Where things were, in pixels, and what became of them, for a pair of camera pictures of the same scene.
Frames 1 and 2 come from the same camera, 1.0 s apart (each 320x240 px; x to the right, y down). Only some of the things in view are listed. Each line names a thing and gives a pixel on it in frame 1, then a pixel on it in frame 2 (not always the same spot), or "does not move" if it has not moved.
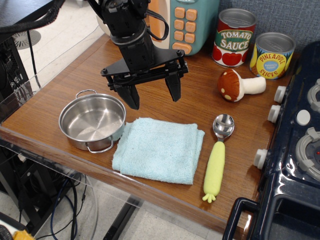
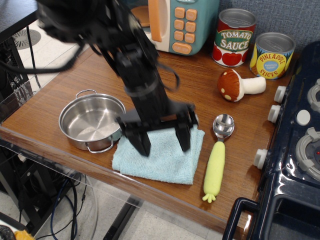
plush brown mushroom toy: (232, 88) does not move
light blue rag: (158, 150) does not move
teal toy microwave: (192, 26) does not move
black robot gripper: (141, 61) -> (153, 111)
